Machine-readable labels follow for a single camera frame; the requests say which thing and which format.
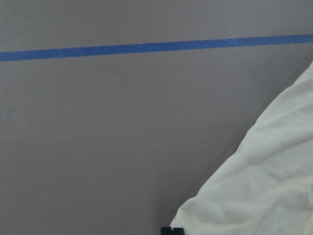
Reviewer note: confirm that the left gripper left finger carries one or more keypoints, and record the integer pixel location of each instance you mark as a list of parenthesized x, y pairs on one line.
[(166, 231)]

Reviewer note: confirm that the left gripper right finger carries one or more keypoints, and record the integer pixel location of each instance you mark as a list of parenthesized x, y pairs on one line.
[(178, 231)]

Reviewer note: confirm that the brown paper table cover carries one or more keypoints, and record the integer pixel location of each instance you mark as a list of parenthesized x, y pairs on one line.
[(114, 144)]

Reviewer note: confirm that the beige long-sleeve graphic shirt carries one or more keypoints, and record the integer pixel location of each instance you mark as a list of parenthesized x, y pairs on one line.
[(266, 186)]

